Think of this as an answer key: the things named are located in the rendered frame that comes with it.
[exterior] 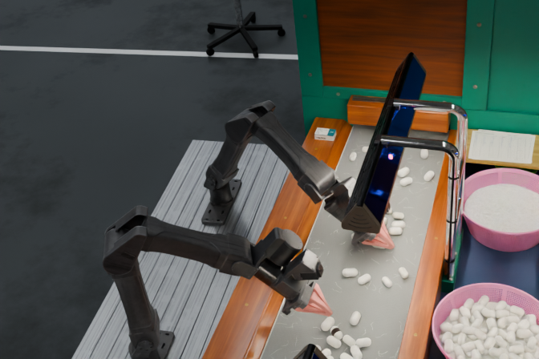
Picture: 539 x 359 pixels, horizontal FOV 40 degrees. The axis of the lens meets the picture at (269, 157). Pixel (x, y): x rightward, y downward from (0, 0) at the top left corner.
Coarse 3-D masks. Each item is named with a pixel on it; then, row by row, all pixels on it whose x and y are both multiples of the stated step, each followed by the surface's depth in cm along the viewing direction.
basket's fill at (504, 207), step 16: (480, 192) 206; (496, 192) 205; (512, 192) 205; (528, 192) 204; (464, 208) 202; (480, 208) 200; (496, 208) 199; (512, 208) 199; (528, 208) 199; (480, 224) 196; (496, 224) 194; (512, 224) 194; (528, 224) 194
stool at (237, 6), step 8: (240, 0) 431; (240, 8) 433; (240, 16) 435; (248, 16) 454; (208, 24) 454; (216, 24) 451; (224, 24) 449; (240, 24) 438; (280, 24) 443; (232, 32) 438; (240, 32) 440; (280, 32) 444; (216, 40) 434; (224, 40) 436; (248, 40) 430; (208, 48) 433; (256, 48) 424; (256, 56) 426
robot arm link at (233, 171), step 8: (248, 112) 193; (256, 112) 194; (248, 136) 193; (224, 144) 202; (232, 144) 198; (240, 144) 195; (224, 152) 204; (232, 152) 201; (240, 152) 202; (216, 160) 209; (224, 160) 206; (232, 160) 204; (208, 168) 213; (216, 168) 210; (224, 168) 208; (232, 168) 209; (216, 176) 212; (224, 176) 210; (232, 176) 214; (224, 184) 215
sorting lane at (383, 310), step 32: (352, 128) 235; (416, 160) 219; (416, 192) 207; (320, 224) 201; (416, 224) 197; (320, 256) 192; (352, 256) 190; (384, 256) 189; (416, 256) 188; (320, 288) 183; (352, 288) 182; (384, 288) 181; (288, 320) 176; (320, 320) 175; (384, 320) 173; (288, 352) 169; (384, 352) 166
